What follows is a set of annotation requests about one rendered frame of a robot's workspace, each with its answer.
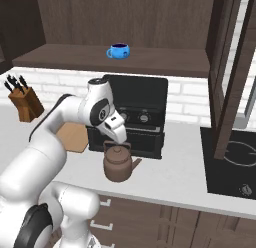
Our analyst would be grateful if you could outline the black toaster oven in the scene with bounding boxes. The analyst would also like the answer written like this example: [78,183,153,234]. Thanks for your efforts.
[86,73,169,160]

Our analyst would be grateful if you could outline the black knife handle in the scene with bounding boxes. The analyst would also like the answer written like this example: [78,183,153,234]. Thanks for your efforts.
[6,74,24,92]
[3,80,15,94]
[18,74,29,90]

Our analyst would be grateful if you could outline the brown drawer unit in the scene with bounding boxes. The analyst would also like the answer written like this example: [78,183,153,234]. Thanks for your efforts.
[87,193,169,248]

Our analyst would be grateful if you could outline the wooden knife block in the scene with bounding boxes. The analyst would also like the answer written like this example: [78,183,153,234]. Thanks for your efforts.
[7,86,45,123]

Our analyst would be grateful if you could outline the brown cupboard doors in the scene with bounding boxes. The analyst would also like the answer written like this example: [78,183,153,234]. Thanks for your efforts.
[159,203,256,248]

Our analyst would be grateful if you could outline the brown kettle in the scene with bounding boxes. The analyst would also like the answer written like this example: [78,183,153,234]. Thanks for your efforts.
[102,140,143,183]

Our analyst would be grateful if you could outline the dark wood glass cabinet door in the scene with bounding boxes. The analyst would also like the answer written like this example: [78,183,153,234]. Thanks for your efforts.
[205,0,256,160]

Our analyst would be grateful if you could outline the black hob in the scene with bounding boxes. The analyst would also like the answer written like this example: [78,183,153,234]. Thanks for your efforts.
[199,126,256,202]

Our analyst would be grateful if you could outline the dark wood cabinet shelf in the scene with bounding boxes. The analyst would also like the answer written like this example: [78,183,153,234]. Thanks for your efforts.
[12,43,212,79]

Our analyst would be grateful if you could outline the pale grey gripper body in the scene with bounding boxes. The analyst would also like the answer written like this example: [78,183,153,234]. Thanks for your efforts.
[106,123,128,145]

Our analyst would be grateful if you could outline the blue mug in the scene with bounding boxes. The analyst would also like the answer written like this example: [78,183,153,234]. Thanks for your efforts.
[106,42,131,60]

